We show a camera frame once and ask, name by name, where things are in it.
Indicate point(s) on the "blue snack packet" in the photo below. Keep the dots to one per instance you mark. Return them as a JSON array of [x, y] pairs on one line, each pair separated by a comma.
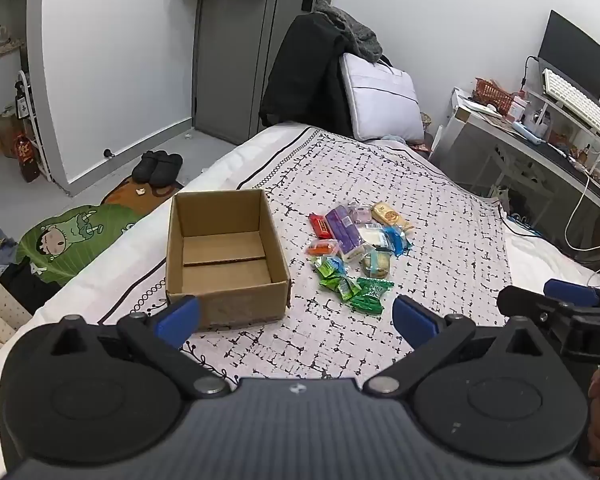
[[396, 240]]

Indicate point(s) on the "white snack packet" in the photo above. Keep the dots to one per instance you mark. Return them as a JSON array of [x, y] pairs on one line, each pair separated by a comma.
[[372, 235]]

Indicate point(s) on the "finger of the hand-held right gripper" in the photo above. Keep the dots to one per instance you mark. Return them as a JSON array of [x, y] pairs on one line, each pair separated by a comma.
[[572, 292], [530, 307]]

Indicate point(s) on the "white keyboard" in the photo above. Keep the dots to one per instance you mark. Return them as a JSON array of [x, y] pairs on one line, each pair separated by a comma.
[[575, 100]]

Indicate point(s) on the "white desk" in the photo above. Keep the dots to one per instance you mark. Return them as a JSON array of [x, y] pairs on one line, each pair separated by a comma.
[[485, 145]]

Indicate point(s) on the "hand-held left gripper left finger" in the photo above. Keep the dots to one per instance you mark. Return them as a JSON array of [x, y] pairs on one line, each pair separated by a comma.
[[177, 321]]

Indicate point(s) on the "pink purple snack packet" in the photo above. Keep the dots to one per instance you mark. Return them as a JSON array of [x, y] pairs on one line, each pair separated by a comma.
[[363, 216]]

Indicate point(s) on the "yellow snack packet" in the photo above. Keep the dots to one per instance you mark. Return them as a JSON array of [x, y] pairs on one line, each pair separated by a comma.
[[389, 216]]

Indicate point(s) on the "red plastic basket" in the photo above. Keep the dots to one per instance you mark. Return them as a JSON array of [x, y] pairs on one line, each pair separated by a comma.
[[492, 92]]

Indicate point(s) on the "grey knit garment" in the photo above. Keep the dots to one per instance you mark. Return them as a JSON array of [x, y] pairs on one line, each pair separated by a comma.
[[355, 30]]

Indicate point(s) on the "clear pastry snack packet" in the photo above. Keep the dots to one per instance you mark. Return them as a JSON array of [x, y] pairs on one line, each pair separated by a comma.
[[377, 262]]

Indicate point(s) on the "white metal rack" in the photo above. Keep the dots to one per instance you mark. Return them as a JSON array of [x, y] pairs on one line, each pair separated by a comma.
[[32, 125]]

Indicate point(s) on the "brown drink bottle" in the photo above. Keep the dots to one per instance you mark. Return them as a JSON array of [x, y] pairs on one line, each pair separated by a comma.
[[25, 157]]

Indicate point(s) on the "red snack packet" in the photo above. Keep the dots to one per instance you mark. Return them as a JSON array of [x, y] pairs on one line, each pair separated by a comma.
[[320, 225]]

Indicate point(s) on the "brown paper bag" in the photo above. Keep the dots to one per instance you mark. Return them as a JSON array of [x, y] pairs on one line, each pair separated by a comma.
[[7, 132]]

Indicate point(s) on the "black slipper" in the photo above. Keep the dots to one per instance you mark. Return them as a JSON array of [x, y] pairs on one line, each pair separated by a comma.
[[167, 169], [145, 166]]

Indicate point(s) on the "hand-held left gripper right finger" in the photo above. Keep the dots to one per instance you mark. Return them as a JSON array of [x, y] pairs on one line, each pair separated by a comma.
[[415, 321]]

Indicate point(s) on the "green cartoon floor mat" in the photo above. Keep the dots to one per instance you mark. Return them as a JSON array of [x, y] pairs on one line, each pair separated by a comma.
[[75, 240]]

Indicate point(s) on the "long purple snack packet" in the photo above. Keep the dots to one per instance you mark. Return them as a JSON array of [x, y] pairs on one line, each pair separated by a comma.
[[345, 230]]

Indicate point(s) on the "white desk riser shelf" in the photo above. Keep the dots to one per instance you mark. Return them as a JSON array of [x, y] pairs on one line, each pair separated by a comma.
[[555, 110]]

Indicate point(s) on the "black jacket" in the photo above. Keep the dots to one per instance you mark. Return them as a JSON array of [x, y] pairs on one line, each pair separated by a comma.
[[300, 75]]

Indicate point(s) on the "grey door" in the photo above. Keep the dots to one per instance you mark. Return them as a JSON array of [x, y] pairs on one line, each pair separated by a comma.
[[235, 60]]

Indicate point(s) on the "white pillow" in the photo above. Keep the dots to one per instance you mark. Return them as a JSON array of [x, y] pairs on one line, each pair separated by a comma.
[[380, 100]]

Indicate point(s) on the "black computer monitor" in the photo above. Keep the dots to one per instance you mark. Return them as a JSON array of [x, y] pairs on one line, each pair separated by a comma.
[[575, 55]]

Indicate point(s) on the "brown cardboard box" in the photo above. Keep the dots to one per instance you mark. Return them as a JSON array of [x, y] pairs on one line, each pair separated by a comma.
[[240, 305]]

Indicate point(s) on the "orange snack packet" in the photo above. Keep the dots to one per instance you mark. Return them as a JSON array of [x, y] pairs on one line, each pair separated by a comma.
[[325, 248]]

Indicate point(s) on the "black clothing on floor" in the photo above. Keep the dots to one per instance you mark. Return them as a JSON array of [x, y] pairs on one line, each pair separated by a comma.
[[27, 287]]

